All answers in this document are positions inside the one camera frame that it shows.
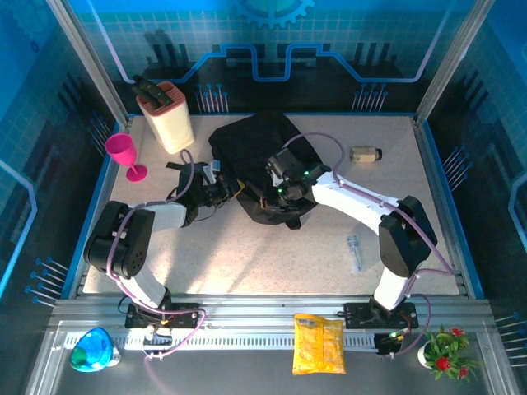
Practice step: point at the blue glass ornament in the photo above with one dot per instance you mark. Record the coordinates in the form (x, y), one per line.
(92, 349)

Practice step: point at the cream orange knife block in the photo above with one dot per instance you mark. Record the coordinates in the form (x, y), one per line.
(173, 123)

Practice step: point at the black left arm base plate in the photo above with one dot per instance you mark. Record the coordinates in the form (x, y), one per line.
(185, 317)

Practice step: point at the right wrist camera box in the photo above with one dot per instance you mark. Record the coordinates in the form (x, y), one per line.
(276, 176)

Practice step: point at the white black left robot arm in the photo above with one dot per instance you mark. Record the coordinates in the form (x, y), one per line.
(123, 238)

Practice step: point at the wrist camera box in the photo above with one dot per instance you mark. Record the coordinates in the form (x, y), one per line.
(276, 176)
(212, 173)

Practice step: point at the yellow snack bag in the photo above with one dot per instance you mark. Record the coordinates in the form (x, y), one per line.
(319, 345)

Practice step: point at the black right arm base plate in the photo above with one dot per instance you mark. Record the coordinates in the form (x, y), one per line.
(358, 317)

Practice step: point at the clear plastic packet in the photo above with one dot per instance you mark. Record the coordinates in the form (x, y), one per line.
(356, 253)

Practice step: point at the potted plant with red flowers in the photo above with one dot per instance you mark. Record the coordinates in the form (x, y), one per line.
(444, 354)

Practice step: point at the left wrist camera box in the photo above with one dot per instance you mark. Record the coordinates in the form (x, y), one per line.
(212, 173)

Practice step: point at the aluminium frame post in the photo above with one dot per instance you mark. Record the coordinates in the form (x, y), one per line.
(453, 57)
(88, 61)

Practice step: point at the aluminium frame rail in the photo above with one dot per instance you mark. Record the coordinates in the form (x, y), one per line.
(255, 306)

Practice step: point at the pink plastic goblet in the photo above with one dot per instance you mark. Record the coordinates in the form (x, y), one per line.
(121, 150)

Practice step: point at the black backpack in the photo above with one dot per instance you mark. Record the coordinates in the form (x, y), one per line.
(251, 144)

